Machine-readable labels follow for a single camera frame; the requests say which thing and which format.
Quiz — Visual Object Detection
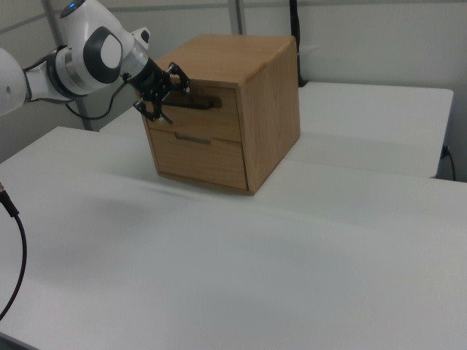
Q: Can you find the thick black cable with connector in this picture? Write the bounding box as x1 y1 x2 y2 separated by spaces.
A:
0 179 28 322

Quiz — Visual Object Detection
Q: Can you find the wooden drawer cabinet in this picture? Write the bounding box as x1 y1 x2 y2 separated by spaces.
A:
143 34 301 197

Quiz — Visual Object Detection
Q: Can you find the black cable at table edge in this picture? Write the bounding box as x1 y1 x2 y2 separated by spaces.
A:
441 144 458 182

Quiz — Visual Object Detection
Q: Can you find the black vertical pole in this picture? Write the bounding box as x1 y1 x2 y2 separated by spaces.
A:
289 0 308 88

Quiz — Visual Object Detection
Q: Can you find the wooden drawer with black handle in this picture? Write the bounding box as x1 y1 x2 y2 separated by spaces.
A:
144 72 242 144

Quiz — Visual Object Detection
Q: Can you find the black drawer handle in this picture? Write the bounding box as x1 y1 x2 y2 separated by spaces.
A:
159 94 223 111

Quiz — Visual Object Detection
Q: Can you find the black cable on robot arm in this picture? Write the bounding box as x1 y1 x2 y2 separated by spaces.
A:
64 74 131 122

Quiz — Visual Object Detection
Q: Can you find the wooden drawer with cutout grip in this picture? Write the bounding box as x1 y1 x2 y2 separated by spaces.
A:
149 127 250 192

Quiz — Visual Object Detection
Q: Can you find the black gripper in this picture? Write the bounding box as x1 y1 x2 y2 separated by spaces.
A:
127 59 192 125

